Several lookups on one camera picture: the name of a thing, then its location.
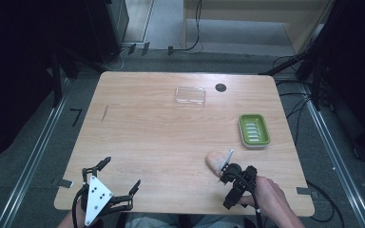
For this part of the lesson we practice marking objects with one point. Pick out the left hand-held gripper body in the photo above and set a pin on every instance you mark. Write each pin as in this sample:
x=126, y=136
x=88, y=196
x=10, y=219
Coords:
x=96, y=196

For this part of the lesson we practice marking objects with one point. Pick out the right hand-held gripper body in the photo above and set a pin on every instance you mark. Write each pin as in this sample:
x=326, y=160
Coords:
x=239, y=182

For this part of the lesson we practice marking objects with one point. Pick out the person's left hand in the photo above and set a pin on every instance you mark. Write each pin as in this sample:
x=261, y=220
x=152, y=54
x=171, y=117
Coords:
x=81, y=211

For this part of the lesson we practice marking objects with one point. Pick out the person's right hand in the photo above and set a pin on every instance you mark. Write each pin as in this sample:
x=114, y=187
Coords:
x=266, y=194

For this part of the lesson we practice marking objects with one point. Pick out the grey tape strip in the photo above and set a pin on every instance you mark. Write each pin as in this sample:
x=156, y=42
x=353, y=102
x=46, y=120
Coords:
x=304, y=190
x=62, y=182

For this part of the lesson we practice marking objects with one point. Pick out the green soap dish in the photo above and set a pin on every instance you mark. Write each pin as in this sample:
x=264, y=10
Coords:
x=254, y=130

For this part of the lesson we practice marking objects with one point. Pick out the clear plastic container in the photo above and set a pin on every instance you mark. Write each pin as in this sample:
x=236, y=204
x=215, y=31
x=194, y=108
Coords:
x=190, y=96

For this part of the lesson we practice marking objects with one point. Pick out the black table grommet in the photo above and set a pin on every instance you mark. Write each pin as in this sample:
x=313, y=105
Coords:
x=220, y=87

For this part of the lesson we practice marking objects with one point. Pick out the black metal stand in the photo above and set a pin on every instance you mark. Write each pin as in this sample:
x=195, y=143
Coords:
x=57, y=79
x=304, y=60

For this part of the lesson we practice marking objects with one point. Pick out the black cabinet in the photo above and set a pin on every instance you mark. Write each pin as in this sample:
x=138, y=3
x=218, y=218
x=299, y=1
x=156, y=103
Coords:
x=106, y=28

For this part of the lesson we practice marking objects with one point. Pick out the light wooden shelf unit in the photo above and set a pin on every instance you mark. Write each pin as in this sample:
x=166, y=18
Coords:
x=253, y=19

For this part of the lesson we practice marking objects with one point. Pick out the metal floor rail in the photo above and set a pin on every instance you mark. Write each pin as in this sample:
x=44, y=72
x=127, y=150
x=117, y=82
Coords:
x=34, y=158
x=336, y=158

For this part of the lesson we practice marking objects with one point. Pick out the black floor bracket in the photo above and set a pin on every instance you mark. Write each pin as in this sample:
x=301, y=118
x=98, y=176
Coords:
x=170, y=50
x=132, y=48
x=145, y=48

